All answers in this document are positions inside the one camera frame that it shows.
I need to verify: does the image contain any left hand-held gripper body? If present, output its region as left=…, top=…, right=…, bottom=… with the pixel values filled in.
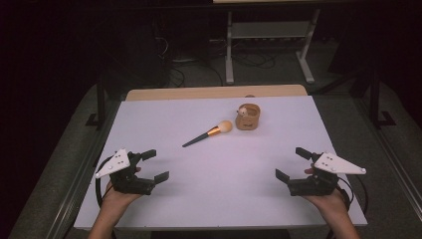
left=95, top=148, right=157, bottom=196

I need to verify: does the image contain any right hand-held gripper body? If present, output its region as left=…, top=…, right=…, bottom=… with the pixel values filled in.
left=288, top=151, right=367, bottom=197

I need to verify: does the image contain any brown brush holder cup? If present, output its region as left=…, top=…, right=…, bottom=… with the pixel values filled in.
left=235, top=103, right=262, bottom=131

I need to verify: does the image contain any makeup brush with black handle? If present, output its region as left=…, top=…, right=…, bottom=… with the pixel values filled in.
left=181, top=119, right=234, bottom=148

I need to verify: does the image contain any person's right hand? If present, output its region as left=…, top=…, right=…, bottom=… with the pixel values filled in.
left=303, top=167, right=350, bottom=214

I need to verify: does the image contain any person's left hand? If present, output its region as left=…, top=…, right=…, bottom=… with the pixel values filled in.
left=101, top=166, right=143, bottom=215

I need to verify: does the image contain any white table board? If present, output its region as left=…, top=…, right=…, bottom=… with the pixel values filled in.
left=73, top=95, right=368, bottom=231

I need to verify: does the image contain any black metal stand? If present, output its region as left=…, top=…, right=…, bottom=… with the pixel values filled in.
left=85, top=79, right=107, bottom=128
left=368, top=68, right=396, bottom=128

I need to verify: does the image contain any wooden table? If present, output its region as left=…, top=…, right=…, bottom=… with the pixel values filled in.
left=124, top=84, right=309, bottom=103

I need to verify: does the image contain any white metal stand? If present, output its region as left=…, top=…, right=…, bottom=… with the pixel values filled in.
left=224, top=9, right=322, bottom=86

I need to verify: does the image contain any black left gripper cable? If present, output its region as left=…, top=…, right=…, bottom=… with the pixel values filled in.
left=95, top=155, right=115, bottom=209

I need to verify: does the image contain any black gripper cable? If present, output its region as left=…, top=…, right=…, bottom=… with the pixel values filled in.
left=95, top=155, right=115, bottom=209
left=336, top=174, right=369, bottom=217

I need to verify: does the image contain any aluminium rail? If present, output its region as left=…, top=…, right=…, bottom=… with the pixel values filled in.
left=351, top=98, right=422, bottom=213
left=46, top=99, right=121, bottom=239

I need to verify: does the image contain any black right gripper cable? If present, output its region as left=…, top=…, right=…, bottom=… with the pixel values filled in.
left=336, top=174, right=369, bottom=217

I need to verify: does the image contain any black floor cable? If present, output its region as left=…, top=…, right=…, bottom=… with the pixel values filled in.
left=232, top=52, right=277, bottom=70
left=165, top=59, right=224, bottom=88

